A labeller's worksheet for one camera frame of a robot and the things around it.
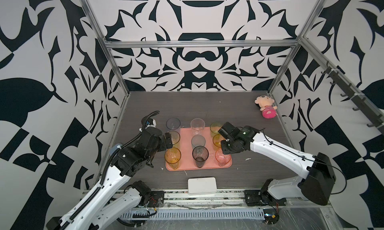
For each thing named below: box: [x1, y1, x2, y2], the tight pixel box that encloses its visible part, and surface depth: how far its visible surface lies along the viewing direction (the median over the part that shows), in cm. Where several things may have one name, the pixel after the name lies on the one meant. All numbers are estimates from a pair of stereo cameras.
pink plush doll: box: [254, 95, 277, 119], surface depth 107 cm
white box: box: [187, 177, 217, 195], surface depth 76 cm
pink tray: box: [165, 127, 233, 171], surface depth 86 cm
